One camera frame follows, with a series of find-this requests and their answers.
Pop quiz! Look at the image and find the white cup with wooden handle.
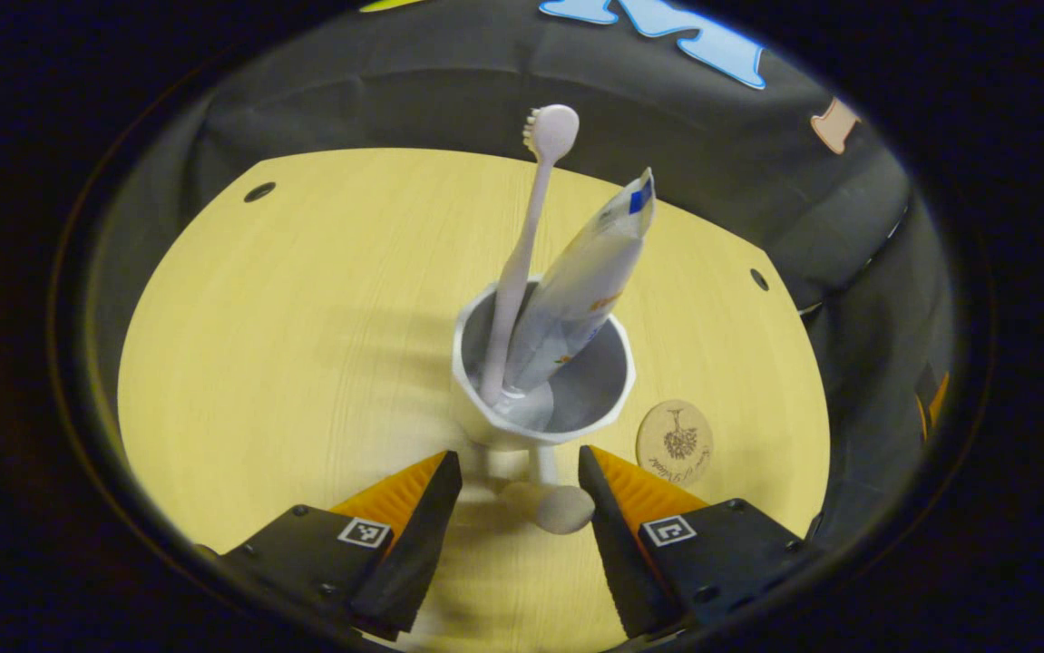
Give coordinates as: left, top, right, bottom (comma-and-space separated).
451, 275, 638, 536

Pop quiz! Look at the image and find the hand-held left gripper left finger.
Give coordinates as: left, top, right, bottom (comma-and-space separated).
218, 451, 463, 636

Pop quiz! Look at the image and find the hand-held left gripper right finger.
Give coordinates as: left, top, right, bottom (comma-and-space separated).
578, 444, 822, 640

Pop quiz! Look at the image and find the round cork coaster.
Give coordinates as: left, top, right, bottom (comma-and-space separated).
636, 400, 715, 477

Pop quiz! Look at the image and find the black backdrop cloth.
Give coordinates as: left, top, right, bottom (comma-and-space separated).
86, 0, 958, 545

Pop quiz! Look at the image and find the wooden desktop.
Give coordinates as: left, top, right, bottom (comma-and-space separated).
118, 148, 831, 653

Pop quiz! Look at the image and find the white toothpaste tube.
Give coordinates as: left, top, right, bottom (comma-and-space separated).
496, 168, 657, 432

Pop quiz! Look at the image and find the white toothbrush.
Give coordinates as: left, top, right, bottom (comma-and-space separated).
479, 104, 581, 406

